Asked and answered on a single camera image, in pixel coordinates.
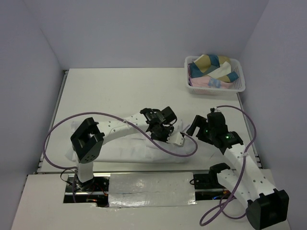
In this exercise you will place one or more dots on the pink shirt in basket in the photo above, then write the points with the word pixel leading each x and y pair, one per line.
pixel 219 79

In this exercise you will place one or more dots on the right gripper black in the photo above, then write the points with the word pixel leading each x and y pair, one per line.
pixel 199 121

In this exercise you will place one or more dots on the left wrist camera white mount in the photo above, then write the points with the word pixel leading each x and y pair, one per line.
pixel 176 138

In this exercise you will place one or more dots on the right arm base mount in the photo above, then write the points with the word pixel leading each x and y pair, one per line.
pixel 207 188

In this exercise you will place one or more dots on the colourful patchwork shirt in basket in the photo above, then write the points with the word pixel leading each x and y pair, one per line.
pixel 209 63

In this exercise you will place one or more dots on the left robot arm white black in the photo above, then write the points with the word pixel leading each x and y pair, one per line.
pixel 88 139

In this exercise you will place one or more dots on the white plastic basket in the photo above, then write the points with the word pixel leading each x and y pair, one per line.
pixel 238 85

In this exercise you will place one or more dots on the silver foil tape panel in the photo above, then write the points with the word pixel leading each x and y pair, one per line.
pixel 170 189

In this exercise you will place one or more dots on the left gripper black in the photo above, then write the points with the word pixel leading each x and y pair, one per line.
pixel 169 129

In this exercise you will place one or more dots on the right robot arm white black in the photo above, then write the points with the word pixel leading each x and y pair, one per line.
pixel 264 204

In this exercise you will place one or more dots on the white long sleeve shirt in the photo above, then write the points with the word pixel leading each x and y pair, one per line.
pixel 137 148

